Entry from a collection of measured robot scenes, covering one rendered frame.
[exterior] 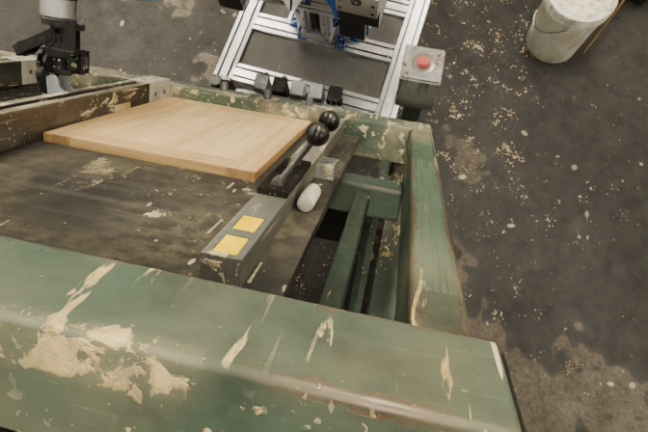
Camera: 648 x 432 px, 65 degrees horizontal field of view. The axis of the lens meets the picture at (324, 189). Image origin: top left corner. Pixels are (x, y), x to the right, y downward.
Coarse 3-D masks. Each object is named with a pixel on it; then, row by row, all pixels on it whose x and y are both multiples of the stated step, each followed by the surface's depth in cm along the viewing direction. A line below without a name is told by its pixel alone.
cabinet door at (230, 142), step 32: (64, 128) 105; (96, 128) 109; (128, 128) 113; (160, 128) 117; (192, 128) 122; (224, 128) 126; (256, 128) 131; (288, 128) 135; (160, 160) 98; (192, 160) 97; (224, 160) 100; (256, 160) 103
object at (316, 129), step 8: (312, 128) 77; (320, 128) 77; (312, 136) 77; (320, 136) 77; (328, 136) 78; (312, 144) 78; (320, 144) 78; (304, 152) 80; (296, 160) 80; (288, 168) 81; (280, 176) 82; (272, 184) 81; (280, 184) 81
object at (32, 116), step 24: (48, 96) 107; (72, 96) 110; (96, 96) 117; (120, 96) 127; (144, 96) 138; (168, 96) 153; (0, 120) 90; (24, 120) 95; (48, 120) 102; (72, 120) 110; (0, 144) 91; (24, 144) 97
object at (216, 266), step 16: (304, 144) 113; (304, 176) 91; (256, 208) 73; (272, 208) 74; (288, 208) 82; (272, 224) 71; (256, 240) 63; (208, 256) 58; (224, 256) 58; (240, 256) 59; (256, 256) 65; (208, 272) 59; (224, 272) 59; (240, 272) 58
